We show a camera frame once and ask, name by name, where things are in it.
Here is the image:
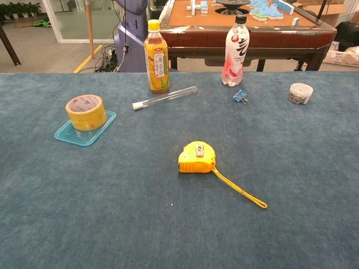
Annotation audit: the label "yellow tape measure with strap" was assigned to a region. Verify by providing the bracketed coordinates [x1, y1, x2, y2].
[178, 141, 268, 210]

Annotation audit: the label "yellow packing tape roll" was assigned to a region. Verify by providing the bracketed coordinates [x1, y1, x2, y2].
[65, 94, 108, 132]

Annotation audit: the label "glass test tube white cap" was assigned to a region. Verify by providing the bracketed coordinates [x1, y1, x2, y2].
[132, 85, 199, 111]

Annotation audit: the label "yellow corn tea bottle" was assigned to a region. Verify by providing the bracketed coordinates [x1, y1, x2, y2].
[144, 19, 171, 95]

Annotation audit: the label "blue binder clip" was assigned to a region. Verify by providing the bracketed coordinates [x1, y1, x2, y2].
[233, 89, 249, 105]

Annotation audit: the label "teal clear plastic lid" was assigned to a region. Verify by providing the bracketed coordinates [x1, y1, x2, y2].
[53, 110, 117, 147]

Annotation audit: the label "pink white drink bottle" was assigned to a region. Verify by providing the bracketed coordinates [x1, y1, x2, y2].
[221, 14, 250, 87]

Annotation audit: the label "blue felt table cloth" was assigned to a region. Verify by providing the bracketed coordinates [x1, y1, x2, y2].
[0, 71, 359, 269]

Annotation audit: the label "dark wood mahjong table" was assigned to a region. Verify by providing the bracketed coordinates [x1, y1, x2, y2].
[158, 0, 337, 71]

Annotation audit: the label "wooden pole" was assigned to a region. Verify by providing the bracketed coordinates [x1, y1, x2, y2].
[85, 0, 95, 59]

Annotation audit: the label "black mahjong table centre disc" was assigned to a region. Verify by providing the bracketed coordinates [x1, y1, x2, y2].
[215, 0, 251, 15]

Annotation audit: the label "green floor item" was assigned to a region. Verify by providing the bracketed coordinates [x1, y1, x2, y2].
[32, 18, 53, 29]

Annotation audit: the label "white plastic basket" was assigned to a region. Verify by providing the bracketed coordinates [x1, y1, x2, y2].
[324, 49, 359, 68]

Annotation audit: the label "dark furniture leg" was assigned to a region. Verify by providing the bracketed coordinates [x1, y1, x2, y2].
[0, 16, 22, 67]

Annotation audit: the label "black bag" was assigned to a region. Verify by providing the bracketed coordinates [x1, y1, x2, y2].
[335, 21, 359, 53]

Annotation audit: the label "cardboard box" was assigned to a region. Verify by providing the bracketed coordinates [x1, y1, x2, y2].
[297, 0, 348, 27]

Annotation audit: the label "green potted plants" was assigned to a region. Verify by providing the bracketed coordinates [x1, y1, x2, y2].
[0, 1, 43, 19]

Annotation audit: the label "black floor cable bundle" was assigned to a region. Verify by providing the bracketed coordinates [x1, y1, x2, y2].
[94, 44, 120, 73]

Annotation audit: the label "blue machine pedestal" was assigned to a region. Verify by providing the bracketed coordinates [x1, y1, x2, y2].
[113, 0, 149, 73]

